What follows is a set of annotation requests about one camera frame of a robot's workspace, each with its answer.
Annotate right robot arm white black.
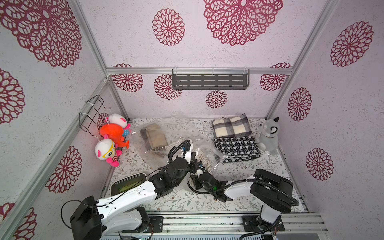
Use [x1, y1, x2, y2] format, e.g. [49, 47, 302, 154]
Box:
[188, 169, 300, 224]

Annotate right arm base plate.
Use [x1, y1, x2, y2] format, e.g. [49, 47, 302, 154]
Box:
[242, 215, 285, 232]

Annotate grey metal wall shelf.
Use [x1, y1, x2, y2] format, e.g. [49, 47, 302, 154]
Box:
[171, 69, 250, 90]

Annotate brown beige scarf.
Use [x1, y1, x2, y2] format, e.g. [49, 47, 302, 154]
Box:
[140, 124, 168, 151]

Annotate white pink plush top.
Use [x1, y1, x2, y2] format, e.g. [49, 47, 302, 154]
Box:
[106, 114, 131, 130]

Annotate cream fringed scarf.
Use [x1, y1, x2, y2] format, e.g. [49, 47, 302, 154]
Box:
[196, 148, 224, 174]

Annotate black wire basket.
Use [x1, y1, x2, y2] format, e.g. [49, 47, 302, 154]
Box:
[78, 95, 111, 137]

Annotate grey cream plaid scarf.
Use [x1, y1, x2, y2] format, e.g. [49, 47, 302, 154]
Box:
[212, 114, 252, 138]

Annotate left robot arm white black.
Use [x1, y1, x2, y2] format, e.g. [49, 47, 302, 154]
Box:
[70, 157, 206, 240]

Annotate grey plush toy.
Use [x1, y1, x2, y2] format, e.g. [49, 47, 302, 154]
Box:
[256, 117, 280, 155]

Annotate white plush with yellow glasses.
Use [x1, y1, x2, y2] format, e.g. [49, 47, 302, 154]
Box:
[95, 139, 122, 168]

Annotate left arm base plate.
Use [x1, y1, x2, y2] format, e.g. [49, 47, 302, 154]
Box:
[122, 216, 164, 234]

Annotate clear plastic vacuum bag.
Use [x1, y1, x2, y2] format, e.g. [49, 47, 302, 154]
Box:
[129, 115, 228, 176]

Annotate red octopus plush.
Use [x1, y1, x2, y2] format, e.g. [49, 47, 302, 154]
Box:
[100, 124, 130, 149]

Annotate black white houndstooth scarf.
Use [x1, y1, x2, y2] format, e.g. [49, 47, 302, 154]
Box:
[214, 136, 262, 163]

